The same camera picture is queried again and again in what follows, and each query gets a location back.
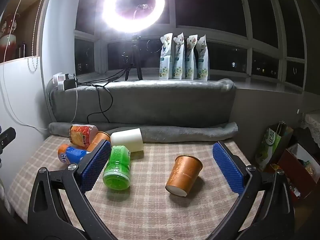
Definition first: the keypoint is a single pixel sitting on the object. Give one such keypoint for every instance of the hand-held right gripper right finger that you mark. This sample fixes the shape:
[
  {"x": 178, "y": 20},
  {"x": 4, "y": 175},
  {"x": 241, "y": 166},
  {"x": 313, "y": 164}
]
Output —
[{"x": 226, "y": 166}]

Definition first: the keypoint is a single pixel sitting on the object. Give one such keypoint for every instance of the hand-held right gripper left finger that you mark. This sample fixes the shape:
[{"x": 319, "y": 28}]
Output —
[{"x": 96, "y": 166}]

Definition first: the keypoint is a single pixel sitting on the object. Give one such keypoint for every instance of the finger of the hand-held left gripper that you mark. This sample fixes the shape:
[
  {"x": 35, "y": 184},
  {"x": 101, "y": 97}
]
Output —
[{"x": 7, "y": 136}]

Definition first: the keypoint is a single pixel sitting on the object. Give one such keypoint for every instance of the orange patterned paper cup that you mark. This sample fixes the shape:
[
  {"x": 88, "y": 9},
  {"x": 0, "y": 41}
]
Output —
[{"x": 183, "y": 173}]

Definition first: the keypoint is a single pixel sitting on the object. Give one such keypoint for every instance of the plain orange paper cup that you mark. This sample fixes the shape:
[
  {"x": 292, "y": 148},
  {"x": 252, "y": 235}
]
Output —
[{"x": 100, "y": 140}]

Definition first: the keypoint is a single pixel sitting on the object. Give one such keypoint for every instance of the white cup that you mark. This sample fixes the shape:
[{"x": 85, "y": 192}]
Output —
[{"x": 126, "y": 138}]

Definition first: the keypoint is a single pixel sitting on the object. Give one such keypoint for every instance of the green plastic bottle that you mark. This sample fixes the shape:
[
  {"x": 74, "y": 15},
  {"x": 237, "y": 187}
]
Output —
[{"x": 117, "y": 167}]

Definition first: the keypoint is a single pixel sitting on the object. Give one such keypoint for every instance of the blue orange bottle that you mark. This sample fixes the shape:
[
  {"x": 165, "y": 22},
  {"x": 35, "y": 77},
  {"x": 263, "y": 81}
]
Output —
[{"x": 72, "y": 155}]

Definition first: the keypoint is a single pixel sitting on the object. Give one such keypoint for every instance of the orange red snack bottle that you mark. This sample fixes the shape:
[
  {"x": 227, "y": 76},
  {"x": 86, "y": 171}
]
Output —
[{"x": 81, "y": 135}]

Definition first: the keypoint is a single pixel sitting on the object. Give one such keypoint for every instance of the green paper bag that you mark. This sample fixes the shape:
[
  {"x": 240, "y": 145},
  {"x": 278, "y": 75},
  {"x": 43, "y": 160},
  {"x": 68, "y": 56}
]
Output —
[{"x": 272, "y": 145}]

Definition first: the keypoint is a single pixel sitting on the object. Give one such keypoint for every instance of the rolled grey blanket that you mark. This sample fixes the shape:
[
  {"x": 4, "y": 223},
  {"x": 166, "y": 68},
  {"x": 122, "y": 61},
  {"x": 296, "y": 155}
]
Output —
[{"x": 187, "y": 132}]

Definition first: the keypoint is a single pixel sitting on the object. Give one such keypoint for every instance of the beige plaid cloth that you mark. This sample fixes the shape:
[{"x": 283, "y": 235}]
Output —
[{"x": 150, "y": 212}]

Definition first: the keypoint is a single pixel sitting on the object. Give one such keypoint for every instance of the red cardboard box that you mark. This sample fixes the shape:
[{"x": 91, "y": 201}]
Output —
[{"x": 297, "y": 172}]

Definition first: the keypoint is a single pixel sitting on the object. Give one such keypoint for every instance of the white power strip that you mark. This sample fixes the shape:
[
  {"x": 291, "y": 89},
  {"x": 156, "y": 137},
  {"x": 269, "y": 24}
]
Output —
[{"x": 58, "y": 78}]

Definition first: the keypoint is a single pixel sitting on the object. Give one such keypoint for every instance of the black charger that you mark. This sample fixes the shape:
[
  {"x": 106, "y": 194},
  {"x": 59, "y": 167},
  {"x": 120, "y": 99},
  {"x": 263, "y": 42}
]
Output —
[{"x": 70, "y": 85}]

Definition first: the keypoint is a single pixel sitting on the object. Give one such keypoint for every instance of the dark bottle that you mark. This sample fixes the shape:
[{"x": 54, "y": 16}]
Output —
[{"x": 22, "y": 50}]

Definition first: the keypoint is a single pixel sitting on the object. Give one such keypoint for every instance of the grey fleece blanket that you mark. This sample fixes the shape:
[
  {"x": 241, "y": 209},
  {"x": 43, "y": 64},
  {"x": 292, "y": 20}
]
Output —
[{"x": 162, "y": 102}]

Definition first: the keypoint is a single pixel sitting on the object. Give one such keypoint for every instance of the red floral vase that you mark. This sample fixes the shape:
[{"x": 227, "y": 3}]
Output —
[{"x": 8, "y": 40}]

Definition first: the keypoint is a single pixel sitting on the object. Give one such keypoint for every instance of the white lace cloth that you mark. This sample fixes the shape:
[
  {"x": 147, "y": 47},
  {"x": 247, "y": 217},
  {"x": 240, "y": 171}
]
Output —
[{"x": 311, "y": 120}]

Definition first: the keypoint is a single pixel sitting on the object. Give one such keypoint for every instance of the white floral refill pouch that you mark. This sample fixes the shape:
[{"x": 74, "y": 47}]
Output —
[
  {"x": 203, "y": 62},
  {"x": 165, "y": 60},
  {"x": 178, "y": 60},
  {"x": 191, "y": 60}
]

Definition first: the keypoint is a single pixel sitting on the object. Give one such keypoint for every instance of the black tripod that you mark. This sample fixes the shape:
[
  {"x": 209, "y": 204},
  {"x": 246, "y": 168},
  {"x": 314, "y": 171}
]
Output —
[{"x": 136, "y": 55}]

